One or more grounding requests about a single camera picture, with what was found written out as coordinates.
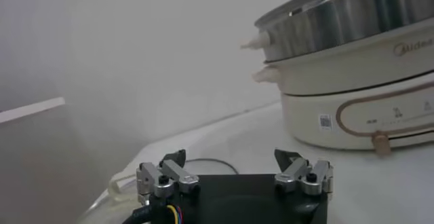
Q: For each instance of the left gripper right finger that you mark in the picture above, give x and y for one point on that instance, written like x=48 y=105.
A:
x=301 y=176

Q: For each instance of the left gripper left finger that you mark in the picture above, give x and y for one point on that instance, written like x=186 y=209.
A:
x=169 y=179

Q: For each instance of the glass pot lid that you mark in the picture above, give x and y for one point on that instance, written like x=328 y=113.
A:
x=210 y=168

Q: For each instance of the cream electric cooker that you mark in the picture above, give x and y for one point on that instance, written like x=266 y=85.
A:
x=356 y=110

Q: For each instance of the stainless steel steamer basket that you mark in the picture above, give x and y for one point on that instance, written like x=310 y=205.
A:
x=346 y=21

